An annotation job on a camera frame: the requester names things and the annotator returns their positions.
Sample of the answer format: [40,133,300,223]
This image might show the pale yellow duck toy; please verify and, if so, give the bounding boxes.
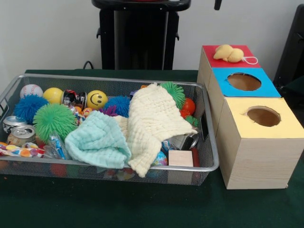
[212,44,259,65]

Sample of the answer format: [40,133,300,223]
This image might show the cream yellow waffle cloth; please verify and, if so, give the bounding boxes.
[113,83,198,178]

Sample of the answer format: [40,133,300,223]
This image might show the mint green waffle cloth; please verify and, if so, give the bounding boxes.
[65,111,132,169]

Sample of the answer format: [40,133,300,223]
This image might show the clear mesh bin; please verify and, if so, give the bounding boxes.
[0,74,220,186]

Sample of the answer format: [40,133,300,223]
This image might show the wooden box with three holes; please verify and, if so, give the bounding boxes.
[197,46,304,190]

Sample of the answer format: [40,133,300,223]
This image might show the black equipment stand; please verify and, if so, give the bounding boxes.
[275,4,304,93]

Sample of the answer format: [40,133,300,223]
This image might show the green spiky ball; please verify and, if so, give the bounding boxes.
[161,82,186,109]

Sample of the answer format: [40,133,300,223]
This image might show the red ball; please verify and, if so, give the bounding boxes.
[181,98,196,117]

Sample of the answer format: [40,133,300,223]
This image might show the silver black metal can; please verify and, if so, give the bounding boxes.
[170,131,202,150]

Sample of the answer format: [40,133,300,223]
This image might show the dark blue spiky ball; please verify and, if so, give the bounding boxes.
[104,96,131,117]

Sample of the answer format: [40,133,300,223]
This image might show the yellow tennis ball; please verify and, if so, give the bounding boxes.
[86,90,108,111]

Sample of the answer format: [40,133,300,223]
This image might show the pale wooden cube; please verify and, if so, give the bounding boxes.
[169,150,194,167]

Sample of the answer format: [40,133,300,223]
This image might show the black red drink can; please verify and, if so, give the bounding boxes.
[62,89,88,109]

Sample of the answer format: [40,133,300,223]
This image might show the smooth yellow ball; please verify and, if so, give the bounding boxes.
[43,87,64,104]

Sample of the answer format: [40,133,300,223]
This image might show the large green fuzzy ball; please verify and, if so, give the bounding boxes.
[33,104,77,143]

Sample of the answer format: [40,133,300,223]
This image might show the white baseball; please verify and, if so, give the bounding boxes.
[19,84,44,99]

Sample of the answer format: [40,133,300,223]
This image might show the dark green table cloth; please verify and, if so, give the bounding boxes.
[0,69,304,228]

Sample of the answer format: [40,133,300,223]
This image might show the blue fuzzy ball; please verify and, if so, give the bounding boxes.
[13,94,48,123]

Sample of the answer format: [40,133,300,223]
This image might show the tan drink can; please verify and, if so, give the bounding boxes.
[7,125,37,147]

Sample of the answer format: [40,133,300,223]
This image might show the silver drink can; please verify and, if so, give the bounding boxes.
[2,115,27,133]

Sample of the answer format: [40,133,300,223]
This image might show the colourful polka dot fabric toy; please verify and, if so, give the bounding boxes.
[0,142,46,159]

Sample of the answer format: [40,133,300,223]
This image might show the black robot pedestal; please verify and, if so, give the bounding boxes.
[92,0,191,71]

